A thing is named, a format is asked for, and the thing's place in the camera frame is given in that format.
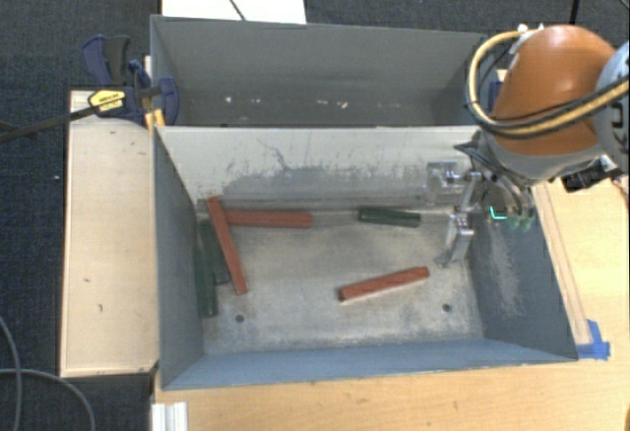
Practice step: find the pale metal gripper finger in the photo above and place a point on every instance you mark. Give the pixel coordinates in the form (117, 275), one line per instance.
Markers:
(459, 234)
(439, 180)

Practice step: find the dark green flat block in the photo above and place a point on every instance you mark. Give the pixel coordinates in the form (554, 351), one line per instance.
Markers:
(204, 293)
(389, 217)
(212, 252)

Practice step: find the red-brown flat block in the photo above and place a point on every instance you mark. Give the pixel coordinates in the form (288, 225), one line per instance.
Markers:
(270, 218)
(227, 247)
(384, 284)

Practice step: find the grey metal bin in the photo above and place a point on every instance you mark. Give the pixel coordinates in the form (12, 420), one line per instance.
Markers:
(315, 271)

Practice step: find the pale wood flat board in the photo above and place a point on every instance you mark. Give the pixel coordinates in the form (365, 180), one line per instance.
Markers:
(110, 247)

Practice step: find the black cylinder on white bracket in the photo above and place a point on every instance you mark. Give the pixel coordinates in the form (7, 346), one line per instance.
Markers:
(583, 179)

